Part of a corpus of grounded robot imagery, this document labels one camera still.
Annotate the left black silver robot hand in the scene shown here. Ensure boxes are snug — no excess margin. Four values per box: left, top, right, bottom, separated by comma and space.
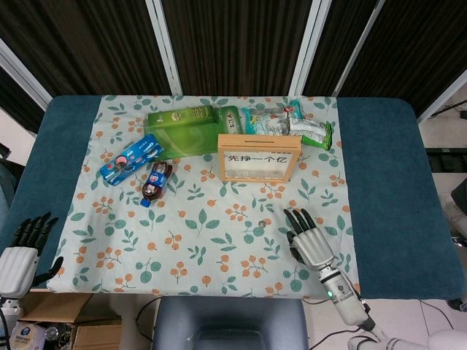
0, 212, 65, 298

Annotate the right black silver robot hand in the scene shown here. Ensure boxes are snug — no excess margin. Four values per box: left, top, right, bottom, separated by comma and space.
283, 207, 335, 271

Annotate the open cardboard box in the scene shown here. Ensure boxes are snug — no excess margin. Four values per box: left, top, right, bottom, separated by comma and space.
18, 291, 123, 326

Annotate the white bag blue logo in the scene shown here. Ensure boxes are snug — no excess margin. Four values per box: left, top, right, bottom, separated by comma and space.
12, 322, 48, 350

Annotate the blue grey chair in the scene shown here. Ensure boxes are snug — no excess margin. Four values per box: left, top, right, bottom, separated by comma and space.
0, 144, 18, 219

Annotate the closed cardboard box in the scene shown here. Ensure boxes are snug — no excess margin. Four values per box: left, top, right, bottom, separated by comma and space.
71, 323, 123, 350

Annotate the floral leaf tablecloth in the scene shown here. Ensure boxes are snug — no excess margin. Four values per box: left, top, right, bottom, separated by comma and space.
47, 94, 362, 300

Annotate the dark grey seat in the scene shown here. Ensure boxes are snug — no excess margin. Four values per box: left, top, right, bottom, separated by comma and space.
152, 295, 310, 350

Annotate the teal blue table cover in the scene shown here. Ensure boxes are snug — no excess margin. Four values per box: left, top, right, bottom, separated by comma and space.
7, 95, 464, 302

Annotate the green snack bag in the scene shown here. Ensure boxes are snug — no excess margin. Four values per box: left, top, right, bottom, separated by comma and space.
290, 116, 333, 151

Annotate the silver teal snack bag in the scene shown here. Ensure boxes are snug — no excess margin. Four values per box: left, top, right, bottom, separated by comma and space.
242, 103, 293, 136

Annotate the teal packet red logo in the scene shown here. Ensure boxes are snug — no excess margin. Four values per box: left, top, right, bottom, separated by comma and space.
280, 98, 306, 120

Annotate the green tea packet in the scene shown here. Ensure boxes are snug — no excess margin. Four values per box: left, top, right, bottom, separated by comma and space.
215, 104, 244, 136

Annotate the blue Oreo cookie box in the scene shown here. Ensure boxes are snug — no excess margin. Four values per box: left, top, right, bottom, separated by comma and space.
99, 133, 164, 186

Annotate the small Pepsi cola bottle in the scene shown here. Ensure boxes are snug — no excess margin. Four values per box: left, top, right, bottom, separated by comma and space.
140, 161, 174, 209

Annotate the large green box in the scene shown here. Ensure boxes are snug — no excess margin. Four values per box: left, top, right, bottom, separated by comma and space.
144, 104, 220, 158

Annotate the dark ribbed partition panel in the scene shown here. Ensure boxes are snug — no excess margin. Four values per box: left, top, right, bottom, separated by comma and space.
302, 0, 380, 96
342, 0, 467, 114
0, 0, 172, 97
162, 0, 314, 96

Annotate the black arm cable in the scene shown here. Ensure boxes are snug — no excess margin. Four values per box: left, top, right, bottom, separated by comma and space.
342, 287, 380, 335

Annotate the wooden coin box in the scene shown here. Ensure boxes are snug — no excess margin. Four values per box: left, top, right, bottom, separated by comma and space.
217, 133, 304, 182

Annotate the black floor cable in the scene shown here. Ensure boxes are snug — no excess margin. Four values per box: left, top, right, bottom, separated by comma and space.
135, 297, 162, 343

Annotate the white partition frame post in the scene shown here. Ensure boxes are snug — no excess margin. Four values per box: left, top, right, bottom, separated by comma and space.
290, 0, 331, 96
0, 36, 54, 107
145, 0, 183, 96
334, 0, 388, 97
417, 69, 467, 123

